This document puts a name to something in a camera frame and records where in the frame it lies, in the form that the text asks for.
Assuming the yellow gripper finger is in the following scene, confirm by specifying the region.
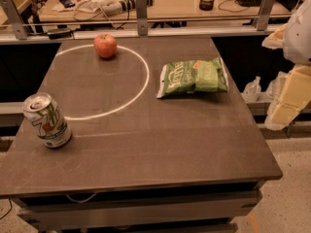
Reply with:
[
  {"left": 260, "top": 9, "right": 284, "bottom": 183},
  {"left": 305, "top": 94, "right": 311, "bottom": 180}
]
[
  {"left": 261, "top": 23, "right": 287, "bottom": 50},
  {"left": 271, "top": 65, "right": 311, "bottom": 126}
]

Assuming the red apple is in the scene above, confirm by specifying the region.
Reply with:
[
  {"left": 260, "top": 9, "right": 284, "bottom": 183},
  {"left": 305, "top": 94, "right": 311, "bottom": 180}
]
[{"left": 93, "top": 34, "right": 118, "bottom": 58}]

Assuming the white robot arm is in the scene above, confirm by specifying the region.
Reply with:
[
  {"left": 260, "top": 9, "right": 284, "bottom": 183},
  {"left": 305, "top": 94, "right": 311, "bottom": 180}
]
[{"left": 262, "top": 0, "right": 311, "bottom": 130}]

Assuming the white 7up can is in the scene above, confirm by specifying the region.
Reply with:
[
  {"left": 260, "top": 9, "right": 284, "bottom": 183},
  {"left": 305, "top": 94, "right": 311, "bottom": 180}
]
[{"left": 22, "top": 92, "right": 72, "bottom": 149}]

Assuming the black mesh cup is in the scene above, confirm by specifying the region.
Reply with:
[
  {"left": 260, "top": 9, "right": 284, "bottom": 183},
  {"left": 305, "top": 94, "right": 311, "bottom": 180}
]
[{"left": 199, "top": 0, "right": 215, "bottom": 11}]

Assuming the green chip bag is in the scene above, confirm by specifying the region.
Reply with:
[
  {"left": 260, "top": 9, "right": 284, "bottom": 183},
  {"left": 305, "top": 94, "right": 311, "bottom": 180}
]
[{"left": 156, "top": 57, "right": 229, "bottom": 98}]

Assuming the right metal bracket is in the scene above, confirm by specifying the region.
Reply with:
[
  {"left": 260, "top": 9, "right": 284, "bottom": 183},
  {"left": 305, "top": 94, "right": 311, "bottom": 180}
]
[{"left": 255, "top": 0, "right": 275, "bottom": 31}]

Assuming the metal bracket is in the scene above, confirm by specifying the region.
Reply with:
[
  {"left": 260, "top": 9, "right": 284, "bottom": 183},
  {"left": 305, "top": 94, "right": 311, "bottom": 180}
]
[
  {"left": 0, "top": 0, "right": 28, "bottom": 40},
  {"left": 255, "top": 0, "right": 275, "bottom": 31},
  {"left": 135, "top": 0, "right": 148, "bottom": 36}
]

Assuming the metal table drawer frame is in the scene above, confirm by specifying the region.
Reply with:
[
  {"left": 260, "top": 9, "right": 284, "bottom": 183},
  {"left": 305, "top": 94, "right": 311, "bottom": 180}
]
[{"left": 14, "top": 181, "right": 261, "bottom": 231}]

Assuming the middle metal bracket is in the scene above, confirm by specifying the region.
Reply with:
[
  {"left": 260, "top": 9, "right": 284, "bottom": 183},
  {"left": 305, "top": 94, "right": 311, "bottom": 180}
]
[{"left": 135, "top": 0, "right": 148, "bottom": 36}]

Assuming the left metal bracket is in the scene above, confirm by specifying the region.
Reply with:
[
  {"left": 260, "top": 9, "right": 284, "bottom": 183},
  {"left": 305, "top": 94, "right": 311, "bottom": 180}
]
[{"left": 0, "top": 0, "right": 28, "bottom": 40}]

